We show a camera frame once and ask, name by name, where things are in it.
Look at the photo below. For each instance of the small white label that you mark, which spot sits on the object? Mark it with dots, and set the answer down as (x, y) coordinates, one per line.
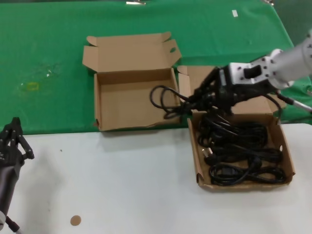
(234, 13)

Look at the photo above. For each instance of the green tablecloth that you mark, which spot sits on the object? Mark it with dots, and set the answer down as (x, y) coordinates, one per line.
(48, 36)

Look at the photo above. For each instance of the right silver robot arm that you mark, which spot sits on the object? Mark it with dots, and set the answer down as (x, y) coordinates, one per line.
(287, 63)

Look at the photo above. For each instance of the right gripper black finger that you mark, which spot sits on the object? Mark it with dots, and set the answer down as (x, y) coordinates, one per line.
(207, 84)
(202, 104)

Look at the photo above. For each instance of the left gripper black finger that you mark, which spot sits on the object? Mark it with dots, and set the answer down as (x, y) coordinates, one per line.
(7, 136)
(22, 143)

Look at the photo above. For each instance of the small metal clip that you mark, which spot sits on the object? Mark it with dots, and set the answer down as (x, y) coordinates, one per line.
(135, 3)

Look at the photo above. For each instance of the cardboard box with oval cutout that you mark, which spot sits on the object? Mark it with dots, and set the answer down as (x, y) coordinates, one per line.
(129, 104)

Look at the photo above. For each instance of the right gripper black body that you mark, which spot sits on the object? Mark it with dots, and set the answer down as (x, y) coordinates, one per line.
(231, 95)

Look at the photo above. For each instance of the round brown sticker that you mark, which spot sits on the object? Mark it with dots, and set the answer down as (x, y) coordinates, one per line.
(75, 220)

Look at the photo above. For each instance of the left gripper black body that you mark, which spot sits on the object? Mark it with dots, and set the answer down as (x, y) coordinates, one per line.
(7, 175)

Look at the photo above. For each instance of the cardboard box with round hole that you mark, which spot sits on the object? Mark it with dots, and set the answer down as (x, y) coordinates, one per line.
(184, 83)

